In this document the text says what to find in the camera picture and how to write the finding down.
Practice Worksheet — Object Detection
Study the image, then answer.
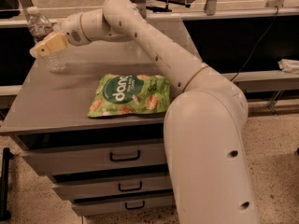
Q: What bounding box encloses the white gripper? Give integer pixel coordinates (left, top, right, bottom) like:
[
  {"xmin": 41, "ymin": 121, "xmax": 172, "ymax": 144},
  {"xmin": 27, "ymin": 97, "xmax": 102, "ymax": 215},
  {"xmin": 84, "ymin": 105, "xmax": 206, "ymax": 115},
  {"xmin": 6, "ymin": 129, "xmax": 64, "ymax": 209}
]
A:
[{"xmin": 29, "ymin": 13, "xmax": 91, "ymax": 58}]

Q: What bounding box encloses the clear plastic water bottle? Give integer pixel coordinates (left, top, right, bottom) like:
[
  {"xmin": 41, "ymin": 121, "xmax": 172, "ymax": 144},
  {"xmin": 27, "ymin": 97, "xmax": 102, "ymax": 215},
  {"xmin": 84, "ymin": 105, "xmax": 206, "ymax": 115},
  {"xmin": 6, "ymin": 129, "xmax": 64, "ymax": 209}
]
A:
[{"xmin": 27, "ymin": 7, "xmax": 66, "ymax": 73}]

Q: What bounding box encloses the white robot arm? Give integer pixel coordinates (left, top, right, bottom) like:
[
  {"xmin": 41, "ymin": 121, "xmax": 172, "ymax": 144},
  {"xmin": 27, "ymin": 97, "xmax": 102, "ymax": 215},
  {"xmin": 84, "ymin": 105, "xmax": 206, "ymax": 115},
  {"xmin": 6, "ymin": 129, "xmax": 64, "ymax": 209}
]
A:
[{"xmin": 30, "ymin": 0, "xmax": 260, "ymax": 224}]

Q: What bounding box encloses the green rice chips bag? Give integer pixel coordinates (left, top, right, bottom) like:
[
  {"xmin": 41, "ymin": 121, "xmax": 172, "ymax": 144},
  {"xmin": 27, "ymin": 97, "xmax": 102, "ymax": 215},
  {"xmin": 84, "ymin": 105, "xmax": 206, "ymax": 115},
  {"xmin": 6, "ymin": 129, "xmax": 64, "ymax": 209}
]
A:
[{"xmin": 87, "ymin": 74, "xmax": 170, "ymax": 118}]

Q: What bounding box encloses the top grey drawer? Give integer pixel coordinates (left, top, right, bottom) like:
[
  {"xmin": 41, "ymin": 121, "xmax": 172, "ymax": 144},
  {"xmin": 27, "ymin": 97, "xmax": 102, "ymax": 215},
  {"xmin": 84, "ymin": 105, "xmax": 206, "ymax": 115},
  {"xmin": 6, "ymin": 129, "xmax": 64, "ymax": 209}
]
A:
[{"xmin": 22, "ymin": 139, "xmax": 166, "ymax": 175}]

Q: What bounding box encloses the grey drawer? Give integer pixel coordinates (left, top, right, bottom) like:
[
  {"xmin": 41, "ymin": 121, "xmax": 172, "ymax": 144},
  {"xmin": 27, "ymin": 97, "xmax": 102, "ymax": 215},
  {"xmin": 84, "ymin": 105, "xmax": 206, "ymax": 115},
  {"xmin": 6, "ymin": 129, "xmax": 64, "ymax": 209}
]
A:
[
  {"xmin": 22, "ymin": 139, "xmax": 166, "ymax": 175},
  {"xmin": 72, "ymin": 189, "xmax": 175, "ymax": 217},
  {"xmin": 52, "ymin": 172, "xmax": 172, "ymax": 201}
]

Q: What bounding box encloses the grey drawer cabinet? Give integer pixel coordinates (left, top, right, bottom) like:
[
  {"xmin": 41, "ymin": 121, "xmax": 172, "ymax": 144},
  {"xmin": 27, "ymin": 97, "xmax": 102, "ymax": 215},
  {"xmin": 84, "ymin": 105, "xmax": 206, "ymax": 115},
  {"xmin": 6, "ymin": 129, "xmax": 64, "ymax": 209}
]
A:
[{"xmin": 1, "ymin": 41, "xmax": 174, "ymax": 216}]

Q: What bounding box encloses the middle grey drawer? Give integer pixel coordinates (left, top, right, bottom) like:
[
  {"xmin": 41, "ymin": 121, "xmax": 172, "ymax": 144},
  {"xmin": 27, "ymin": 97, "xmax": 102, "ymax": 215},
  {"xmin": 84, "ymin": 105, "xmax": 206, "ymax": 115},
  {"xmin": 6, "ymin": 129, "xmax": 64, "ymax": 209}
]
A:
[{"xmin": 52, "ymin": 172, "xmax": 172, "ymax": 201}]

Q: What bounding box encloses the bottom grey drawer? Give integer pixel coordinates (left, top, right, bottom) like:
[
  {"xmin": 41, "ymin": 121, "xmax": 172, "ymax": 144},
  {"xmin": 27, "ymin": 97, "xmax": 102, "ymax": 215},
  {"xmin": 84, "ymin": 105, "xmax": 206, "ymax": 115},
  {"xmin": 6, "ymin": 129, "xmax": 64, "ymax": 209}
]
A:
[{"xmin": 72, "ymin": 189, "xmax": 175, "ymax": 217}]

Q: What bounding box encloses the black post at left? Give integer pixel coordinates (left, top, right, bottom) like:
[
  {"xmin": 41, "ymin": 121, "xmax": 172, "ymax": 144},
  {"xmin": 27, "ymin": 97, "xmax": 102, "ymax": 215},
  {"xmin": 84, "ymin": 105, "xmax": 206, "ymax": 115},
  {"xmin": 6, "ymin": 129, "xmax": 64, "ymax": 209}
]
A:
[{"xmin": 0, "ymin": 147, "xmax": 13, "ymax": 221}]

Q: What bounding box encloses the black hanging cable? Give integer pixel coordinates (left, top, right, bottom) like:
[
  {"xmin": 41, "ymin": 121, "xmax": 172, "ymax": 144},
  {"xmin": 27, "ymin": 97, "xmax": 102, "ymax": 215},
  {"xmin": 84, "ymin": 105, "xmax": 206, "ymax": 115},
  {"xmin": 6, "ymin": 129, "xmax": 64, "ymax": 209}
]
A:
[{"xmin": 229, "ymin": 5, "xmax": 280, "ymax": 83}]

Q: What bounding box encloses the white packet on rail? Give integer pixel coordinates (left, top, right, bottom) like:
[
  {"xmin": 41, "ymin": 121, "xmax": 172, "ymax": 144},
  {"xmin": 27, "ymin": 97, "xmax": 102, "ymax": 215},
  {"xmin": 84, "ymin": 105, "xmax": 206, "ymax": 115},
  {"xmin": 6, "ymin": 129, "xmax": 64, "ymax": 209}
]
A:
[{"xmin": 278, "ymin": 59, "xmax": 299, "ymax": 74}]

